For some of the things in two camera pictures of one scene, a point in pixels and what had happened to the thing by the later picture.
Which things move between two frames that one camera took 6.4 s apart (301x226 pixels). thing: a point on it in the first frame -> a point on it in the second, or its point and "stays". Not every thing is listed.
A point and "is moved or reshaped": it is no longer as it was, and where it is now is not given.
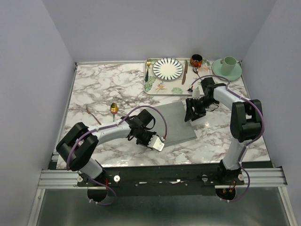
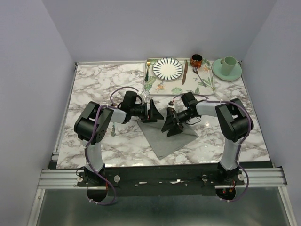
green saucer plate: (217, 70) stays
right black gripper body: (200, 104) -> (181, 117)
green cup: (228, 64) stays
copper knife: (186, 70) stays
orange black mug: (195, 60) stays
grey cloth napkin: (178, 130) is moved or reshaped
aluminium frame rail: (64, 179) stays
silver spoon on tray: (195, 69) stays
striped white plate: (167, 69) stays
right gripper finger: (196, 116) -> (170, 124)
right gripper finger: (189, 104) -> (175, 130)
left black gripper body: (144, 137) -> (142, 111)
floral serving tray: (174, 76) stays
